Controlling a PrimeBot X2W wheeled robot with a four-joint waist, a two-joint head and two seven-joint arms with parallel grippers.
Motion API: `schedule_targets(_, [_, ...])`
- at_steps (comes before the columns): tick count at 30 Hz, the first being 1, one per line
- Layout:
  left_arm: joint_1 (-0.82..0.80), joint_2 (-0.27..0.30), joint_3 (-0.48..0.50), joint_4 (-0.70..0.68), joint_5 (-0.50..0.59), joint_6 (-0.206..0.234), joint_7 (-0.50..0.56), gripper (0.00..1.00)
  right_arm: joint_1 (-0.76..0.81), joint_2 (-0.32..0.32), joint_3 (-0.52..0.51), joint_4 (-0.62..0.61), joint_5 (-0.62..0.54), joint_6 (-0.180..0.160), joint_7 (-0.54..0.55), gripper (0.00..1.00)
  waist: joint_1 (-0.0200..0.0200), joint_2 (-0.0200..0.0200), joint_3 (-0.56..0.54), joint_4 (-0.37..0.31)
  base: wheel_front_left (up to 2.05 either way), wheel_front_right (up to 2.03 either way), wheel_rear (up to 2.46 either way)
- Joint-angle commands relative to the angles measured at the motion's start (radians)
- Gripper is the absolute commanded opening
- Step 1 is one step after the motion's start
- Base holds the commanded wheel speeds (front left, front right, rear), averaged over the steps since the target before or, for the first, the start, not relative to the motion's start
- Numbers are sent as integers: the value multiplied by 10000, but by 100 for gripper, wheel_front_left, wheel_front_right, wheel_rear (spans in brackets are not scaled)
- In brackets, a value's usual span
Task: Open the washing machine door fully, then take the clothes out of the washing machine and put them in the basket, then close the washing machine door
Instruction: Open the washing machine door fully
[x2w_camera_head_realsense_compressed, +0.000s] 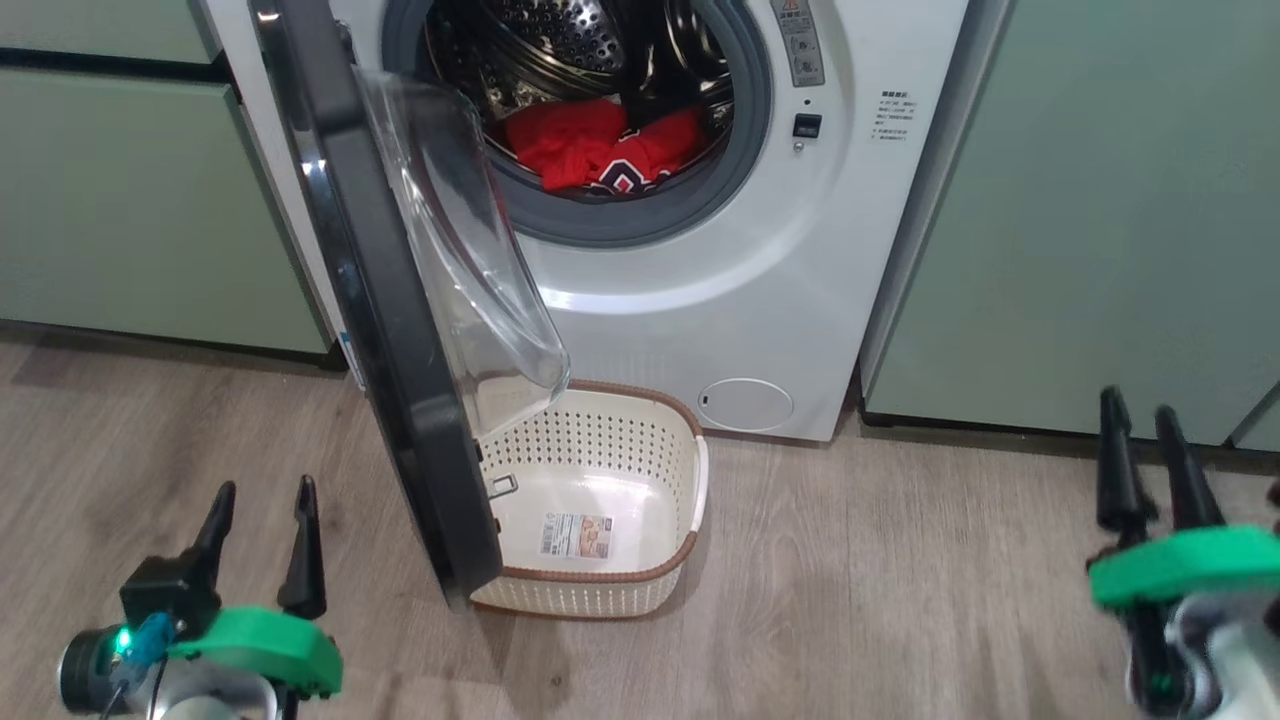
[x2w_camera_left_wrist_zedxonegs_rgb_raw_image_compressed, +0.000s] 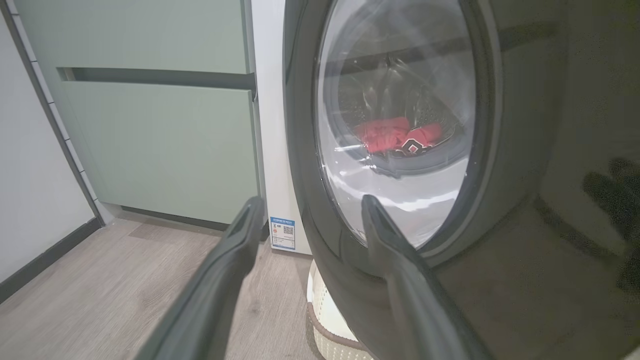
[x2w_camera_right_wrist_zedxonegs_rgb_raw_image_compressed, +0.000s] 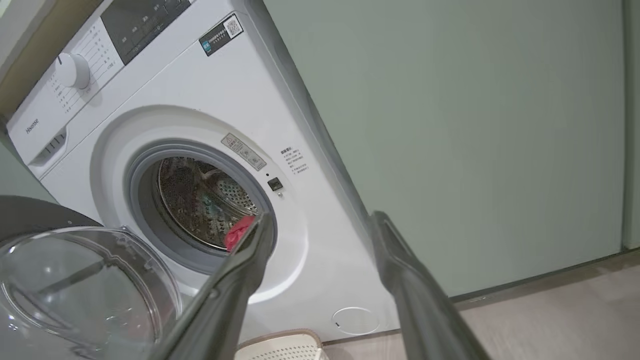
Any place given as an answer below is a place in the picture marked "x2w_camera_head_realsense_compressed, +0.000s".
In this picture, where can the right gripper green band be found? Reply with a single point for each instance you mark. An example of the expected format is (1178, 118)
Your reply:
(1180, 565)

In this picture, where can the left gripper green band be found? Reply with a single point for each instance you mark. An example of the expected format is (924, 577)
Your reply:
(265, 645)

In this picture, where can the black round glass machine door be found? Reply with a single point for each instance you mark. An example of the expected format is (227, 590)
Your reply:
(400, 330)

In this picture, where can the red sports jersey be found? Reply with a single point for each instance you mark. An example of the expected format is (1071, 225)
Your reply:
(570, 145)

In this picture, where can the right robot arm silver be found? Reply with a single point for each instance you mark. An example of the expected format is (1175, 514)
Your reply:
(1245, 695)

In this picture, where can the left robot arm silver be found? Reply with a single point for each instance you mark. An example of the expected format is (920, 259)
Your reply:
(215, 706)

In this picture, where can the narrow green cabinet door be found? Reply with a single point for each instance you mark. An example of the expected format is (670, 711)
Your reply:
(1262, 425)

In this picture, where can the product label sticker in basket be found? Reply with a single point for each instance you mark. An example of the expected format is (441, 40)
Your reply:
(576, 537)

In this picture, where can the large green cabinet door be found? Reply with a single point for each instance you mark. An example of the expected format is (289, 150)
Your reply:
(130, 210)

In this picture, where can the cream perforated laundry basket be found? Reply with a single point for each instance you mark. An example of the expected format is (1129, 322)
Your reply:
(640, 470)

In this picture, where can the white front-load washing machine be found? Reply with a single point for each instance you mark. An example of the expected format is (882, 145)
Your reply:
(740, 290)

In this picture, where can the blue energy label sticker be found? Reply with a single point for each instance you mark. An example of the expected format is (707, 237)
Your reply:
(350, 360)

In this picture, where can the wide green cabinet panel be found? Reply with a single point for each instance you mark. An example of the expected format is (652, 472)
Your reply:
(1090, 210)

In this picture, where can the small green cabinet drawer front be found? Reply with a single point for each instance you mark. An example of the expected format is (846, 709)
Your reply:
(100, 25)

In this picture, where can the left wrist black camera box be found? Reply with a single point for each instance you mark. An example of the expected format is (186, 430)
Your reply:
(165, 590)

